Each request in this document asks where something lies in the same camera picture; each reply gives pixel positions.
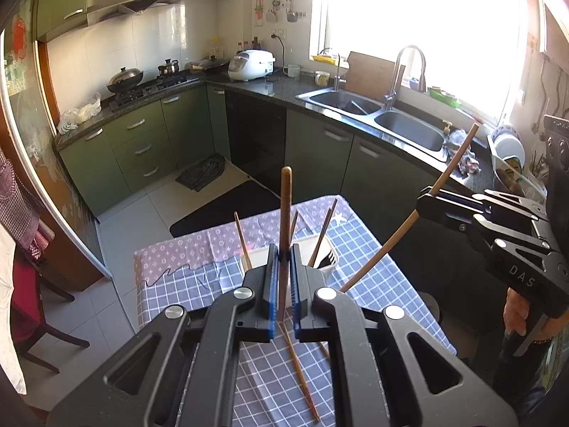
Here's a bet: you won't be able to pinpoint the white slotted utensil holder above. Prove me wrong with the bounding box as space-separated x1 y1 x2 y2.
240 235 341 311

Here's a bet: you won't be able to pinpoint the white plastic bags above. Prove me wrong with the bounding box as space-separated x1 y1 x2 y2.
57 92 102 135

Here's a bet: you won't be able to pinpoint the green tray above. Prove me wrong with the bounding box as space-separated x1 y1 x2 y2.
429 85 461 108

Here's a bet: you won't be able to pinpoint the blue checked tablecloth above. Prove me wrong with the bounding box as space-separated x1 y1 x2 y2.
137 213 458 427

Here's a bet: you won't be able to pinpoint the hanging kitchen tools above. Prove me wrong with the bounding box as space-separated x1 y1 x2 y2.
253 0 308 26

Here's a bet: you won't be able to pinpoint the folded dark floor mat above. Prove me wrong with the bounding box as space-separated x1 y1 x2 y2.
175 153 228 193

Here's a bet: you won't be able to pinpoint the red cushioned wooden chair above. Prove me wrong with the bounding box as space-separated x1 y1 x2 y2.
10 240 92 374

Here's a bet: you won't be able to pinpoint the kitchen window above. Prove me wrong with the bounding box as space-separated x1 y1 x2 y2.
308 0 542 126

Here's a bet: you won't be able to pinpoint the person's right forearm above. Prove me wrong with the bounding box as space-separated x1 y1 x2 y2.
491 334 562 412

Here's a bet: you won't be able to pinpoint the green upper cabinet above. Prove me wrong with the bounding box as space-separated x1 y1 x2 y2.
36 0 90 42

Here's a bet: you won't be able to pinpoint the white rice cooker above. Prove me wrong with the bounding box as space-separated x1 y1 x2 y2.
228 50 275 83

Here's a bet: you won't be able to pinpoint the wooden cutting board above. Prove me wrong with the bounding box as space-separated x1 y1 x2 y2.
344 51 406 95

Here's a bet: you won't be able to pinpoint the dark stone countertop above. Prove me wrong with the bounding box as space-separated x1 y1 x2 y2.
53 68 549 203

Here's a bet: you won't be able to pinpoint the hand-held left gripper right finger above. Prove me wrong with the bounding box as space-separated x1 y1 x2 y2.
290 244 520 427

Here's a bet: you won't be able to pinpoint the red checked hanging cloth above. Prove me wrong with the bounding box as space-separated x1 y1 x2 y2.
0 147 55 262

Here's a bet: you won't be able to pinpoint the person's right hand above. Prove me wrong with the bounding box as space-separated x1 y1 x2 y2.
504 288 535 338

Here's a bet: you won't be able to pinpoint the black built-in appliance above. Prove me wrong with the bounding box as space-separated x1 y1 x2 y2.
225 91 288 179

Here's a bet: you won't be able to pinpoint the pink patterned cloth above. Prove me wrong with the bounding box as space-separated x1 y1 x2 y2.
133 193 356 289

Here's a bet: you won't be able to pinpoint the wall socket with cable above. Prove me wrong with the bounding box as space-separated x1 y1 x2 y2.
270 29 288 70

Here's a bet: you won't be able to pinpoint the crumpled dish rag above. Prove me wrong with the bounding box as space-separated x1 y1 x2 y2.
445 129 483 177

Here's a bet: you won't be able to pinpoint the yellow sponge rack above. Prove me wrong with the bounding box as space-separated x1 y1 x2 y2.
311 48 341 65

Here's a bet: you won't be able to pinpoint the small steel faucet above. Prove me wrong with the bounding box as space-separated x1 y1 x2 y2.
333 53 348 92

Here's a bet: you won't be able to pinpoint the tall steel faucet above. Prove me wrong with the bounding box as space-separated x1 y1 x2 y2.
384 45 427 110

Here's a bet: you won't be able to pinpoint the wok with lid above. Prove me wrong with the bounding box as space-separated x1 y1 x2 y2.
107 66 145 94

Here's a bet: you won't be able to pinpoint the brown sliding door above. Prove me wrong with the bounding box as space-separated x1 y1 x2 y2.
0 0 112 293

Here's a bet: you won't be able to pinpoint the dark round stool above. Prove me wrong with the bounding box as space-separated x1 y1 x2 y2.
417 290 443 326

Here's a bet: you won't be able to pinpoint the pan with glass lid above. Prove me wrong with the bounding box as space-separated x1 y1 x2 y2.
184 56 232 74

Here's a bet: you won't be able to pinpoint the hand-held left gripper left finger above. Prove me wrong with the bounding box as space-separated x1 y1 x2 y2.
47 244 281 427

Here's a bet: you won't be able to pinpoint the steel double sink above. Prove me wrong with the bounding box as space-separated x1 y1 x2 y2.
295 86 450 163

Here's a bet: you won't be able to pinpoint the green lower cabinets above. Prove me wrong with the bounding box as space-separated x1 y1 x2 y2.
58 84 492 254

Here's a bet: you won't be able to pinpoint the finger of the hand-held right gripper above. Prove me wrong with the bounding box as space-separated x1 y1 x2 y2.
417 190 557 264
429 187 551 233

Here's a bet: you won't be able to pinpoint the dish rack with plates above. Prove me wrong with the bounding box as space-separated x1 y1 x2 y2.
486 126 548 206

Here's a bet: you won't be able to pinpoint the white hanging cloth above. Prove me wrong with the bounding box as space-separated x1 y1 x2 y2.
0 226 28 395

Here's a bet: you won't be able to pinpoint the black gas stove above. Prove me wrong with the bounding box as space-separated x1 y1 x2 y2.
108 73 201 112

